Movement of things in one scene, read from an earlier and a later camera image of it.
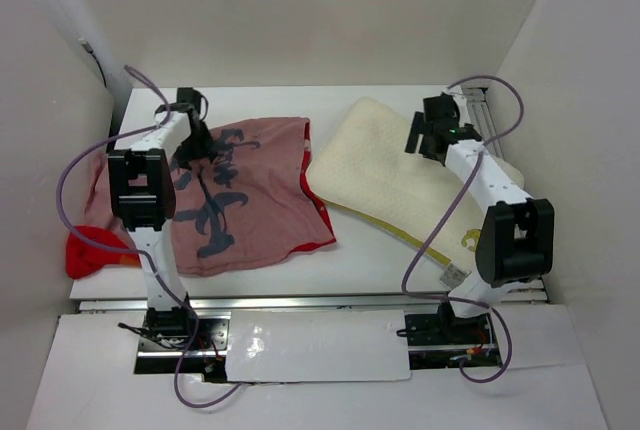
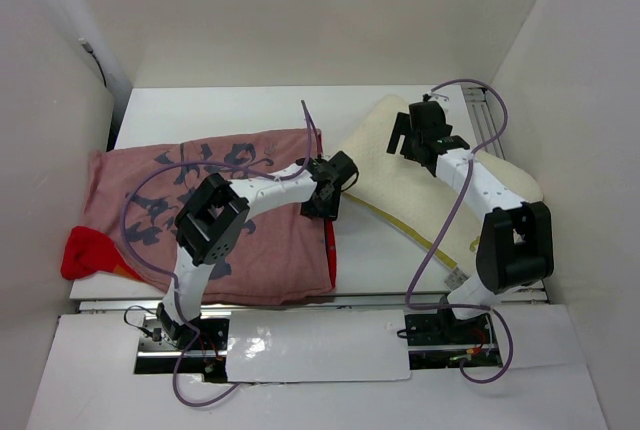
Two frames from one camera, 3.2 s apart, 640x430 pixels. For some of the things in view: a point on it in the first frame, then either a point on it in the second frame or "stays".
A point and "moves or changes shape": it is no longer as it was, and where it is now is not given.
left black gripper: (207, 148) -> (329, 211)
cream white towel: (357, 160) moves or changes shape
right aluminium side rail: (475, 97) stays
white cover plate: (322, 345) stays
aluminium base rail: (189, 336) stays
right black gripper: (416, 130) -> (403, 126)
